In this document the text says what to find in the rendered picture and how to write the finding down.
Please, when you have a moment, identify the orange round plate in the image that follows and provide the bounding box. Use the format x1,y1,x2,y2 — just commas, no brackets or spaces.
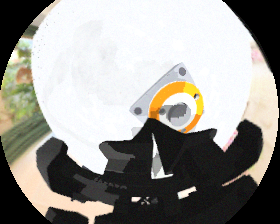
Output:
149,81,204,133

